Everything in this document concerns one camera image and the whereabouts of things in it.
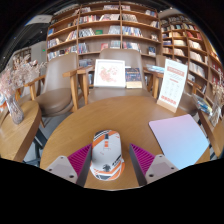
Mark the white framed flower picture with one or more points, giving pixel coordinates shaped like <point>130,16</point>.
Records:
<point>109,73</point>

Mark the white hanging ceiling panel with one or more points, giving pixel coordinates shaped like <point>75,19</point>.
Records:
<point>38,19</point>

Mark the white and orange computer mouse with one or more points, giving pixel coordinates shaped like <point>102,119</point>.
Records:
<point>106,156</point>

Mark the dark hardcover book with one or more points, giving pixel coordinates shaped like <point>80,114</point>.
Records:
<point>133,77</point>

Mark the white and red sign stand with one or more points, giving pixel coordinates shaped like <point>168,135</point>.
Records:
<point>172,85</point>

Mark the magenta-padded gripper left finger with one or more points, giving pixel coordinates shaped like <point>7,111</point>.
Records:
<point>80,160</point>

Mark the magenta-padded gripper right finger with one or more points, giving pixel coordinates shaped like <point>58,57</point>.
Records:
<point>143,160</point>

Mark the blue and pink mouse pad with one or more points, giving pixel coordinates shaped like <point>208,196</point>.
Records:
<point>180,140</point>

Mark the wide wooden bookshelf unit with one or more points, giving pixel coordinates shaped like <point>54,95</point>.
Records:
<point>100,31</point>

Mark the tall wooden bookshelf unit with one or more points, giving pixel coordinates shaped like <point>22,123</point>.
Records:
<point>186,43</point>

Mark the glass vase with beige flowers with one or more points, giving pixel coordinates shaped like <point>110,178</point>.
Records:
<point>216,115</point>

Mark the glass vase with pink flowers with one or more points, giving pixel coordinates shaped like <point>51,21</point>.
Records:
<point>15,111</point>

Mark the brown wooden armchair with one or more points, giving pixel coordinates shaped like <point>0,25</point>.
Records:
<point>58,90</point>
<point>190,103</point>
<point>118,55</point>

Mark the stack of colourful books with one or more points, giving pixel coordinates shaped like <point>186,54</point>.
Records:
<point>201,104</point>

